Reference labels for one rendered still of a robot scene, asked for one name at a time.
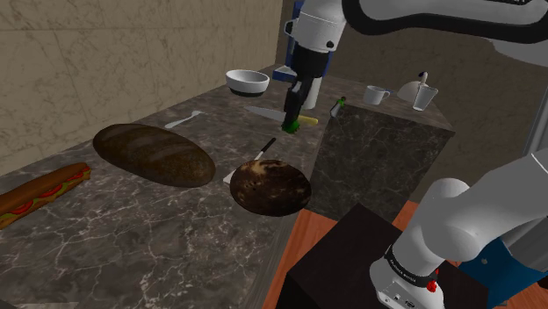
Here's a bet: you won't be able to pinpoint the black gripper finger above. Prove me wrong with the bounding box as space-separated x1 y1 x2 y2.
283 87 304 126

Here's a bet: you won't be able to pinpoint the white cylinder container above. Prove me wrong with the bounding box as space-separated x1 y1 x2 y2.
301 76 322 111

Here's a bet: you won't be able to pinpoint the blue appliance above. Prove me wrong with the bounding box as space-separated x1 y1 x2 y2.
271 16 300 85

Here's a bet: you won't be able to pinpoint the small bottle with green cap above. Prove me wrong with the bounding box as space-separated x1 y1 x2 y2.
329 96 347 119

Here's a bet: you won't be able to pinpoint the white bowl with black base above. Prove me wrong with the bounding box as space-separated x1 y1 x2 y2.
225 69 270 98

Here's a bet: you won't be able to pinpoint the white mug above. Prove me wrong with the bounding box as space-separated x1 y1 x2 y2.
363 85 392 106

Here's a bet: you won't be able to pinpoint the grey spoon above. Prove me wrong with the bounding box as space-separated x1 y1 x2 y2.
164 110 206 130

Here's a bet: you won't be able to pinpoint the white tumbler cup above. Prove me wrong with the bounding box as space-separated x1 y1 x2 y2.
412 84 439 112

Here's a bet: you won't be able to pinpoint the long dark bread loaf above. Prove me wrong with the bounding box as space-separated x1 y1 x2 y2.
92 123 217 189

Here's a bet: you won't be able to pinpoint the dark robot stand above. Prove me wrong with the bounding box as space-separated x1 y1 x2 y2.
276 202 490 309

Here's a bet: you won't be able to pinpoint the blue box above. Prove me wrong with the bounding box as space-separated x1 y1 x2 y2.
457 236 548 309

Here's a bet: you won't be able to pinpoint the baguette sandwich with tomato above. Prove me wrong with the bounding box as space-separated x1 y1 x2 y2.
0 162 92 231

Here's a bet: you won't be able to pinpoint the yellow handled knife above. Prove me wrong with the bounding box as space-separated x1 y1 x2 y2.
244 105 320 126

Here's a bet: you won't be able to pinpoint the black handled spatula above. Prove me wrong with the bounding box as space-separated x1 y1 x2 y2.
222 137 278 185

